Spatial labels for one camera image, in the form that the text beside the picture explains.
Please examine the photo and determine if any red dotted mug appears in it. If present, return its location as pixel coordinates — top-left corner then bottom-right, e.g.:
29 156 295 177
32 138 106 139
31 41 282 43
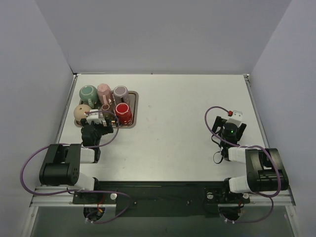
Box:
115 103 132 125

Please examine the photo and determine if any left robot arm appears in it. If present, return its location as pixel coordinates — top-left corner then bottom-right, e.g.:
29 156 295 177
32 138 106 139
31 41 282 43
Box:
39 119 114 203

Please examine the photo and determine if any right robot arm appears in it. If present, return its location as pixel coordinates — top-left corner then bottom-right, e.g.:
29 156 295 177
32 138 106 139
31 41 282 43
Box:
212 116 289 202

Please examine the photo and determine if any pink faceted mug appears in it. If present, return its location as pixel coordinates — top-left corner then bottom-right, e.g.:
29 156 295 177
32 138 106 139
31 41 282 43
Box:
97 83 113 105

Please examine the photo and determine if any brown striped small mug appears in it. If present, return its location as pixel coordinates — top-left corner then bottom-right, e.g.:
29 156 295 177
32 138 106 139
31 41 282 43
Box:
101 104 111 111

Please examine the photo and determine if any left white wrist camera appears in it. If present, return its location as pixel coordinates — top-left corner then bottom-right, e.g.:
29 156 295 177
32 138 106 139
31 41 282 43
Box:
85 109 104 124

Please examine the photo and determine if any mauve mug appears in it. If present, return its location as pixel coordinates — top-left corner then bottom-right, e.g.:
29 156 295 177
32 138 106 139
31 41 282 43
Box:
113 85 130 104

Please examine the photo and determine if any beige round mug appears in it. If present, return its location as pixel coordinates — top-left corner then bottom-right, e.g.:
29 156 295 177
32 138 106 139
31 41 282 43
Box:
73 104 91 123

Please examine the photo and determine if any green round mug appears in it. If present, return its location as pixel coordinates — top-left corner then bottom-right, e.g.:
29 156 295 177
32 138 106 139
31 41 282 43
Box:
79 85 99 109

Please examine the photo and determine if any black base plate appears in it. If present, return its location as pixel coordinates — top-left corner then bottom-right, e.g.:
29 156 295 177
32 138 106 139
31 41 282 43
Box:
73 181 250 217

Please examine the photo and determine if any silver metal tray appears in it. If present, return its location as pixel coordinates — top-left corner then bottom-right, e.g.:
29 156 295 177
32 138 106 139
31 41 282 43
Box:
74 91 139 128

